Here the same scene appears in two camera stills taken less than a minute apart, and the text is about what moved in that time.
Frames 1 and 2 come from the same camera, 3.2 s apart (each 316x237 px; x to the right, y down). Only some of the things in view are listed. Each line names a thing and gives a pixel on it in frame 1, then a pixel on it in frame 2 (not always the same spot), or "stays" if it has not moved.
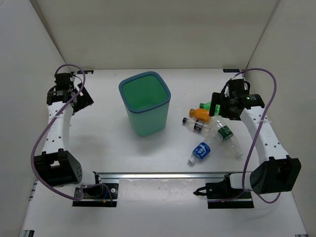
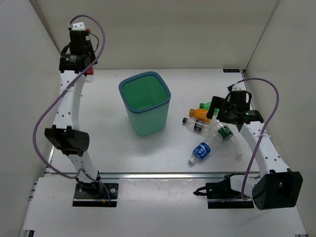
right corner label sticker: x=231 y=70 stays
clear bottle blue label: x=203 y=149 stays
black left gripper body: x=82 y=101 to x=91 y=53
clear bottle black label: x=205 y=127 stays
